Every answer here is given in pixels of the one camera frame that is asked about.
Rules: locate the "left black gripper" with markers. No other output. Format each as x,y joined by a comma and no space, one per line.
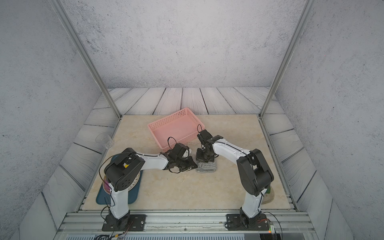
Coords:
191,163

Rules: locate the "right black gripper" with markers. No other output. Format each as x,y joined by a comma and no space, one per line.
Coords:
198,157

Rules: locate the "grey striped square dishcloth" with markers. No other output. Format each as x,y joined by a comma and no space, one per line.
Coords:
204,168

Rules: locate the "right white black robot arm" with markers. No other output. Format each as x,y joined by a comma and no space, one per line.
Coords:
255,174

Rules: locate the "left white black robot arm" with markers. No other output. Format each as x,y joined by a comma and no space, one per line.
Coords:
124,167

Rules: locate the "pink plastic basket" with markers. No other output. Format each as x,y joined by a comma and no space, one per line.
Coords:
180,127

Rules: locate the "clear plastic cup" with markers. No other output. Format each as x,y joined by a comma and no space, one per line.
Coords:
105,140

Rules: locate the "patterned plate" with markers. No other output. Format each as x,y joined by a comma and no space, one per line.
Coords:
134,183

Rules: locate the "teal tray mat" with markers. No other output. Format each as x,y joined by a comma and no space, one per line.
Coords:
104,199

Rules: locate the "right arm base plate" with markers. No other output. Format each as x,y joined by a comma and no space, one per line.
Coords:
240,222

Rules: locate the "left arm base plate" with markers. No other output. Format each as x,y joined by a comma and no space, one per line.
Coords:
130,223

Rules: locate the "right aluminium frame post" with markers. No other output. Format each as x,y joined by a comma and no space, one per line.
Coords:
288,54

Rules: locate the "aluminium frame post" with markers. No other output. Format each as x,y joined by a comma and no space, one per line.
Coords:
68,26
288,54

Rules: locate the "front aluminium rail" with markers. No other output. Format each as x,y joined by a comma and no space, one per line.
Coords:
161,222

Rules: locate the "left aluminium frame post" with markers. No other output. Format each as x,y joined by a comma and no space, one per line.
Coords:
68,26

